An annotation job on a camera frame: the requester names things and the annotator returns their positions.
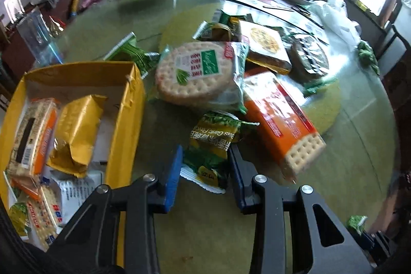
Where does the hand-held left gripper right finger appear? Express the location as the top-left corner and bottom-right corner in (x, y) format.
(227, 144), (375, 274)

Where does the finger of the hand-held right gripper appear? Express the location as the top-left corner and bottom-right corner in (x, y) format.
(361, 229), (398, 259)

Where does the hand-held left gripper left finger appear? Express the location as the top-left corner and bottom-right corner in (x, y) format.
(48, 145), (184, 274)

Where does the green pea snack packet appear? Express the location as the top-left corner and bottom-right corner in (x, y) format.
(179, 111), (260, 195)

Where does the yellow cardboard box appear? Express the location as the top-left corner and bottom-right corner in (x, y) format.
(0, 61), (147, 265)

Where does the white printed snack packet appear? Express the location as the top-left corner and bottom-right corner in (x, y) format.
(48, 171), (104, 230)

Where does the yellow foil snack packet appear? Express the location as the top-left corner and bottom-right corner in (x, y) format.
(48, 94), (109, 179)

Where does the red blue label cracker packet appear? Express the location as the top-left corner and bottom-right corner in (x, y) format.
(25, 183), (64, 249)

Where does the orange black-striped cracker packet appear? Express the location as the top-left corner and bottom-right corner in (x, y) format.
(6, 97), (60, 179)

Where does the small green snack packet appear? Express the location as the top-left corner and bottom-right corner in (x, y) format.
(8, 202), (32, 238)

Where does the orange square cracker packet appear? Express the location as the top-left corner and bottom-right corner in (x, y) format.
(241, 68), (327, 182)

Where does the round cracker packet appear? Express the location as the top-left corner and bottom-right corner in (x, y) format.
(147, 41), (250, 111)

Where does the light green snack packet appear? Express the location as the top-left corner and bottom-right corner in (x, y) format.
(103, 32), (160, 79)

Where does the dark round cookie packet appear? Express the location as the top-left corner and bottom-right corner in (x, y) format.
(282, 33), (338, 95)

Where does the yellow green snack packet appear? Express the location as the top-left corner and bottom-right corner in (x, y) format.
(192, 20), (240, 44)

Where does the dark green snack packet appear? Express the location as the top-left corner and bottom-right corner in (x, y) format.
(219, 11), (255, 27)

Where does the black chopstick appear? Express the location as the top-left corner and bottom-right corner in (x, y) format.
(261, 4), (301, 11)
(294, 4), (313, 17)

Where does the green leafy vegetable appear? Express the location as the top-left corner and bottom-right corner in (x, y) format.
(356, 41), (380, 74)

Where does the white plastic bag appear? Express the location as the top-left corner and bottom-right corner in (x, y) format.
(309, 0), (362, 44)

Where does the clear blue plastic jug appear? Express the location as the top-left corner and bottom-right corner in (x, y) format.
(15, 5), (65, 67)

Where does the dark red sideboard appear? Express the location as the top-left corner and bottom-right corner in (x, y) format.
(0, 0), (91, 70)

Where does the white cabinet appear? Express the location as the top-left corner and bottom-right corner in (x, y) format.
(397, 0), (411, 25)

